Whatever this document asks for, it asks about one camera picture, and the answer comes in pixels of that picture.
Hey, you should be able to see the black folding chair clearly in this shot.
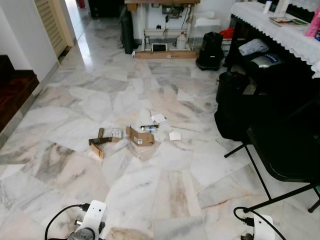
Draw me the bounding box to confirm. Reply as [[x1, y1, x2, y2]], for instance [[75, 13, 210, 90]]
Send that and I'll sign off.
[[224, 120, 320, 213]]

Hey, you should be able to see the silver grey bag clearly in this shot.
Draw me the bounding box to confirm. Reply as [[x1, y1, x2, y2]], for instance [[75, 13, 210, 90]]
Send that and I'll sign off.
[[250, 54, 281, 71]]

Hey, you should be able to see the black bag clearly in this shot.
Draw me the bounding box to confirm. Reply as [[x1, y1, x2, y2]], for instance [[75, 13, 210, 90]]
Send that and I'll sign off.
[[214, 71, 281, 143]]

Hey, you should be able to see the pink package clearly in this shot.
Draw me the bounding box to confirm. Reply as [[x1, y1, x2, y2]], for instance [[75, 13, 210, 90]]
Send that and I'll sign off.
[[305, 5, 320, 38]]

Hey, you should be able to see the white bag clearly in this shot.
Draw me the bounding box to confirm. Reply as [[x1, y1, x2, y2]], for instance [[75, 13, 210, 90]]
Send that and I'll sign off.
[[239, 39, 270, 56]]

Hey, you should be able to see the colourful magazine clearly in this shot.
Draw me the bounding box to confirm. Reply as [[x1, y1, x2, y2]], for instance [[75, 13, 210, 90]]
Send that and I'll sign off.
[[269, 16, 310, 27]]

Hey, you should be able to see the black table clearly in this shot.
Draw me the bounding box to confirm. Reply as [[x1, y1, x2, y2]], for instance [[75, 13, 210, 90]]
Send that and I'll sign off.
[[222, 15, 320, 101]]

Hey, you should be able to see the red cloth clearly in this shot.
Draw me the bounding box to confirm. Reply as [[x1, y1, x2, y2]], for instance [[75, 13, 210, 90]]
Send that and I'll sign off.
[[220, 27, 236, 40]]

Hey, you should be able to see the black canister vacuum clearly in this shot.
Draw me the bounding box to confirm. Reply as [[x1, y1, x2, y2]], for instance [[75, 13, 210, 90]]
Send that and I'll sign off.
[[196, 31, 225, 71]]

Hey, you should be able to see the white rack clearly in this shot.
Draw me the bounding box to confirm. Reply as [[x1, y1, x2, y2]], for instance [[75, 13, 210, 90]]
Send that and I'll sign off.
[[195, 10, 221, 28]]

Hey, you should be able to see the white plastic jug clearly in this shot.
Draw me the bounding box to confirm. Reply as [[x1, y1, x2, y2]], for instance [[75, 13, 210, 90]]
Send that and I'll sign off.
[[176, 31, 187, 50]]

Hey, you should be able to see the small white box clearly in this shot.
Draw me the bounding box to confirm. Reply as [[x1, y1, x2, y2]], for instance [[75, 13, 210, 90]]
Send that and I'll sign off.
[[151, 113, 169, 125]]

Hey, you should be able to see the long brown cardboard box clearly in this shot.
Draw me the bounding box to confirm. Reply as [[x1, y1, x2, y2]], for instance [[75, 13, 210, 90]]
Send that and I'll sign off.
[[134, 49, 198, 60]]

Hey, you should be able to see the clear plastic bottle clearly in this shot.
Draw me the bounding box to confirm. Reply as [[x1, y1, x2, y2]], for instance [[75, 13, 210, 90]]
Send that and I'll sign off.
[[141, 124, 160, 133]]

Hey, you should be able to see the clear plastic sheet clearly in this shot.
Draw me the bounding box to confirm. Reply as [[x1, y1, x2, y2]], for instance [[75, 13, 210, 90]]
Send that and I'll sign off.
[[122, 141, 162, 163]]

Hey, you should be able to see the brown cardboard piece with label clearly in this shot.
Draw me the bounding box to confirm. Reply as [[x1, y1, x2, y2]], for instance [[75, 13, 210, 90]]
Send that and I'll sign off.
[[125, 125, 156, 147]]

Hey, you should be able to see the sewing machine table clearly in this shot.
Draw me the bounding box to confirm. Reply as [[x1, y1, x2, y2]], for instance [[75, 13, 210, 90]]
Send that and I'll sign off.
[[125, 0, 201, 52]]

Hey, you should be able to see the small white card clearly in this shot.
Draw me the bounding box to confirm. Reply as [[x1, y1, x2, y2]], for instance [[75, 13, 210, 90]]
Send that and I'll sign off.
[[111, 128, 124, 140]]

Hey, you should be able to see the tall black cylinder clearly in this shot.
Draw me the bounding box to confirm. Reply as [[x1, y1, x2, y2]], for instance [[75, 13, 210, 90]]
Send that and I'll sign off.
[[120, 6, 138, 55]]

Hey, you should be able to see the small brown cardboard flap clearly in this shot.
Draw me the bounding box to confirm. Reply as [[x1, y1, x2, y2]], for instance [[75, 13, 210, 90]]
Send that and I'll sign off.
[[90, 143, 105, 160]]

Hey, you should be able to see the black cabinet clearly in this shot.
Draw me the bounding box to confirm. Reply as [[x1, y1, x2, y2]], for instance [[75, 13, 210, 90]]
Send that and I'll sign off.
[[87, 0, 123, 18]]

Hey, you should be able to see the wooden louvre door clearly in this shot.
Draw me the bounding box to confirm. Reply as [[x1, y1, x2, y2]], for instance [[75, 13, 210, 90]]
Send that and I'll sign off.
[[34, 0, 76, 57]]

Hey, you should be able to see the dark wooden step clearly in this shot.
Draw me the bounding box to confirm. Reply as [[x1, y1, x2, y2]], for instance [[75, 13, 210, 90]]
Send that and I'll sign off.
[[0, 55, 40, 133]]

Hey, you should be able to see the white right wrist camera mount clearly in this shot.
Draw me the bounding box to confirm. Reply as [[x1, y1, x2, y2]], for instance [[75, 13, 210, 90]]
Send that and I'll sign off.
[[253, 214, 276, 240]]

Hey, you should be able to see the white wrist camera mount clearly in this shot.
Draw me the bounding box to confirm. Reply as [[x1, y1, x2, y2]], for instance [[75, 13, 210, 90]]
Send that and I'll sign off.
[[253, 214, 276, 240], [82, 200, 108, 234]]

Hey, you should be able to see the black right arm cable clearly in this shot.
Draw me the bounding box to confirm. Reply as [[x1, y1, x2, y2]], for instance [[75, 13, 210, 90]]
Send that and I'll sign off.
[[233, 206, 287, 240]]

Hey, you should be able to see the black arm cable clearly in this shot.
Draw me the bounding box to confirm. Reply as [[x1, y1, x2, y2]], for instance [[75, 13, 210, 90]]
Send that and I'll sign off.
[[44, 202, 92, 240], [233, 206, 287, 240]]

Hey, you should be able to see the tablet with white frame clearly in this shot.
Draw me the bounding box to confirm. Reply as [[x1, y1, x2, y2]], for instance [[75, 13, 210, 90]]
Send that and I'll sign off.
[[151, 43, 168, 53]]

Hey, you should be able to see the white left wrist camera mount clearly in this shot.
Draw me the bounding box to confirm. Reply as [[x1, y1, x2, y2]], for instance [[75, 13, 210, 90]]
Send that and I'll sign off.
[[82, 200, 108, 234]]

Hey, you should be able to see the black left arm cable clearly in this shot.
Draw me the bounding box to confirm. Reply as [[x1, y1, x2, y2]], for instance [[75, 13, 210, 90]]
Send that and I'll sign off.
[[44, 202, 92, 240]]

